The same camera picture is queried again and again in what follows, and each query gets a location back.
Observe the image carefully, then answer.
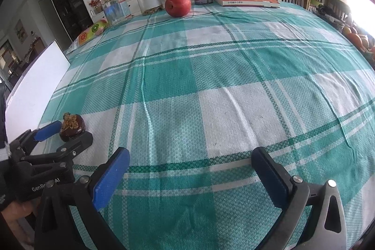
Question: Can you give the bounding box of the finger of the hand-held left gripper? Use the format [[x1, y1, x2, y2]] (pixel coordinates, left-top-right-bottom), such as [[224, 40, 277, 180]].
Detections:
[[19, 132, 94, 171], [9, 120, 63, 157]]

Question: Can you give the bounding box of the white board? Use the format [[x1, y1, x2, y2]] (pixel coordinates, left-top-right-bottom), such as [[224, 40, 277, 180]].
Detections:
[[5, 40, 71, 142]]

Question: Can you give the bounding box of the framed wall picture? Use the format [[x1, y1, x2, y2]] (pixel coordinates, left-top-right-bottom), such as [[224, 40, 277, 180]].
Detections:
[[14, 19, 26, 42]]

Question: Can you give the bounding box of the green white checked tablecloth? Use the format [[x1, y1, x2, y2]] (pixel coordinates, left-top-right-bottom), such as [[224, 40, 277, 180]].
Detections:
[[38, 0, 375, 250]]

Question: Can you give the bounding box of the black bag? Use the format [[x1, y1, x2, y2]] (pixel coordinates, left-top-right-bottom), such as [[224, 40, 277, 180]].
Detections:
[[315, 4, 343, 23]]

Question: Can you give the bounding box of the fruit print packet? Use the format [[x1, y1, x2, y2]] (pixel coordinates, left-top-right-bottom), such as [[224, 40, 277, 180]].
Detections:
[[70, 19, 109, 48]]

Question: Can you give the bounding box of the person's left hand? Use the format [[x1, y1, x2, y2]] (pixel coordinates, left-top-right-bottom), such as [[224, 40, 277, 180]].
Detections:
[[0, 199, 41, 223]]

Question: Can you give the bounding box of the pile of oranges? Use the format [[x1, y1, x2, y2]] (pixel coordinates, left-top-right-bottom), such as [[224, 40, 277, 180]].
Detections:
[[341, 24, 375, 63]]

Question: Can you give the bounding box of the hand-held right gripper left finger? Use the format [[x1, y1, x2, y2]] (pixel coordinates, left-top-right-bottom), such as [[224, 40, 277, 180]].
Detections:
[[34, 147, 131, 250]]

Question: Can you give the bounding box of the small dark fruit dried calyx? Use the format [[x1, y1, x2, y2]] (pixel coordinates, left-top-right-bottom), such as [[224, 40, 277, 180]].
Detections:
[[59, 112, 86, 142]]

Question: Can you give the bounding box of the glass jar gold lid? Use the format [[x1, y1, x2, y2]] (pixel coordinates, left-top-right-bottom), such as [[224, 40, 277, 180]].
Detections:
[[101, 0, 134, 26]]

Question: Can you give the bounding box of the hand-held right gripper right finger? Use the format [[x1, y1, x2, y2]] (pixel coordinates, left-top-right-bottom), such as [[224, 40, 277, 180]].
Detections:
[[251, 147, 349, 250]]

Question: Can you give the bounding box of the red apple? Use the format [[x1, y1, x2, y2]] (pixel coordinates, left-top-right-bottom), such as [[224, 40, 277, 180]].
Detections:
[[165, 0, 192, 18]]

